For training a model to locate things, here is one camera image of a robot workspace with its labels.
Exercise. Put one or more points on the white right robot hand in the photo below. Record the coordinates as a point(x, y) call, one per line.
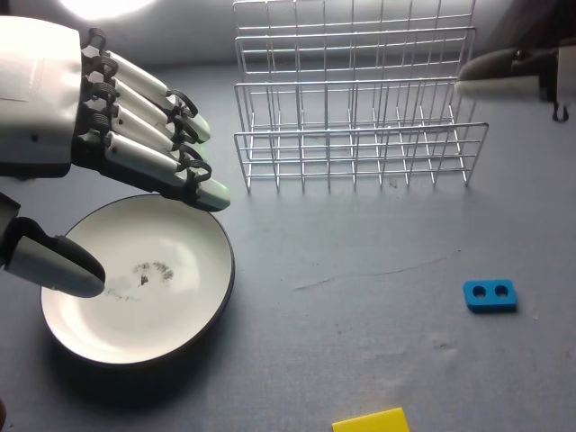
point(495, 74)

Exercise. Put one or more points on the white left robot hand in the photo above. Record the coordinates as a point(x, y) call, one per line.
point(40, 103)

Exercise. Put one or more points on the white plate with dark rim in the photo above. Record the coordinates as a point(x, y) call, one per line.
point(148, 315)

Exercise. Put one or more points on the blue block with two holes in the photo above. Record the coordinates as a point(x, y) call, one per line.
point(489, 303)

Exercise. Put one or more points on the flat yellow block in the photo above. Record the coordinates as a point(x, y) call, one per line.
point(373, 420)

